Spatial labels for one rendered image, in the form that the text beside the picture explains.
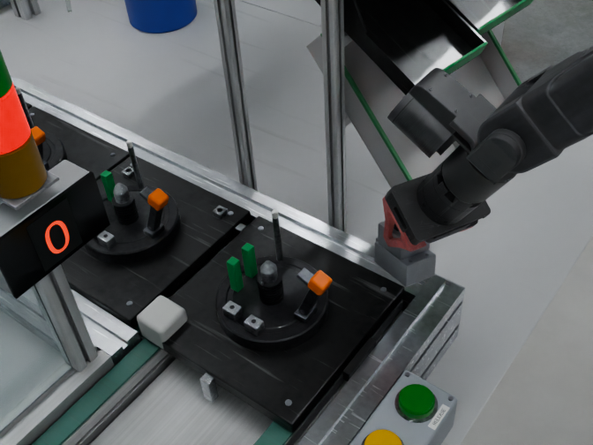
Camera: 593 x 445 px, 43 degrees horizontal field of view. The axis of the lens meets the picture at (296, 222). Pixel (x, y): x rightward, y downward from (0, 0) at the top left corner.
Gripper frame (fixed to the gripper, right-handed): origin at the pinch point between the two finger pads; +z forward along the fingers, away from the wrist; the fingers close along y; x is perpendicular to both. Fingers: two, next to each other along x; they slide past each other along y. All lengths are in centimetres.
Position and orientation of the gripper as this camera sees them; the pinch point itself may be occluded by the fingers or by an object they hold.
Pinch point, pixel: (405, 232)
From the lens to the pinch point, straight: 87.8
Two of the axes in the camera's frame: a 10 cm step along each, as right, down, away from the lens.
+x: 4.2, 8.7, -2.4
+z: -2.9, 3.8, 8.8
